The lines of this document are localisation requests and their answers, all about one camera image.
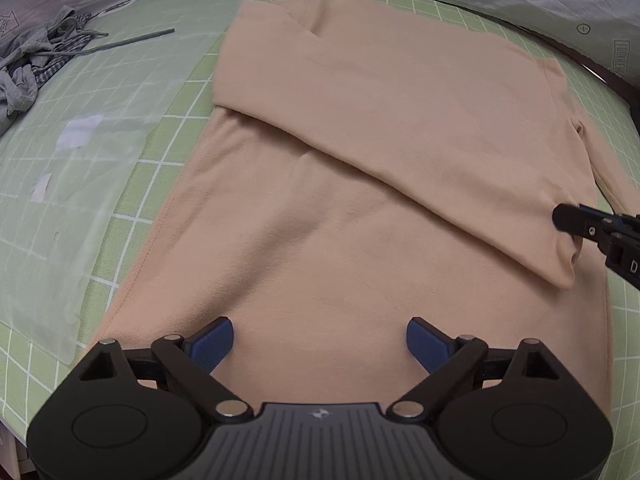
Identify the peach long-sleeve shirt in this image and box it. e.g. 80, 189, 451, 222
87, 0, 632, 418

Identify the green grid mat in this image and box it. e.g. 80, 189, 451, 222
0, 0, 640, 443

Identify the translucent plastic sheet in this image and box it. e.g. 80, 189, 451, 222
0, 0, 262, 367

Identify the large white tape patch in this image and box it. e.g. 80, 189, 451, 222
58, 114, 104, 149

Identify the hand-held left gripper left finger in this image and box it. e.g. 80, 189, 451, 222
77, 316, 251, 419

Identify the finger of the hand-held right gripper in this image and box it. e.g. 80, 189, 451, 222
552, 203, 609, 247

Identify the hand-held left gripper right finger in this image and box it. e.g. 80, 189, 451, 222
385, 317, 564, 419

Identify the grey drawstring garment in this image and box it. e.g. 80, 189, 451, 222
0, 5, 109, 137

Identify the thin grey rod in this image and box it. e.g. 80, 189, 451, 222
86, 28, 176, 54

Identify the small white tape patch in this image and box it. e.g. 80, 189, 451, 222
31, 173, 54, 204

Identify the blue checkered garment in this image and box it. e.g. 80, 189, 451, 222
29, 10, 95, 87

